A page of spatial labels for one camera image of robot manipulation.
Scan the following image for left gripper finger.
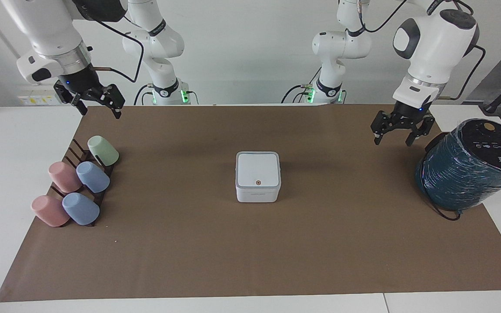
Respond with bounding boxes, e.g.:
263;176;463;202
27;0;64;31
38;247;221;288
405;114;435;147
371;110;402;146

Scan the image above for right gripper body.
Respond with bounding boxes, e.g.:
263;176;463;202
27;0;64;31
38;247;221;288
60;64;104;99

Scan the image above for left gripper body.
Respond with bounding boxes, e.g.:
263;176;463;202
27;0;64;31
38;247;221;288
392;100;429;125

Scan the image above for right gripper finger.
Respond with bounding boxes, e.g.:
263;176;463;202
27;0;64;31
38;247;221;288
53;82;88;116
91;84;126;119

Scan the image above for white square trash can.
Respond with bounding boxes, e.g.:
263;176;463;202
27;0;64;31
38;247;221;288
235;151;282;203

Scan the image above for green plastic cup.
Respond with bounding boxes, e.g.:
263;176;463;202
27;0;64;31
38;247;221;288
87;135;120;167

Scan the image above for dark brown cup rack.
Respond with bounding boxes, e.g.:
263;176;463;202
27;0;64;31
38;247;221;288
49;138;114;227

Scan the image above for teal cylinder wrapped in plastic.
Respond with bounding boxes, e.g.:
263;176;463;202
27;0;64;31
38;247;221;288
415;118;501;212

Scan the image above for pink plastic cup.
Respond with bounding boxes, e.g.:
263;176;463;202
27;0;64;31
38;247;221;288
30;195;70;228
48;161;83;193

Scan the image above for blue plastic cup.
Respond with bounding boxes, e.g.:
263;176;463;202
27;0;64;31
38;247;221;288
76;161;111;193
62;192;100;226

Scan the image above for white wall socket box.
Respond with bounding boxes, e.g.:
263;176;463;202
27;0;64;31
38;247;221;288
17;84;61;107

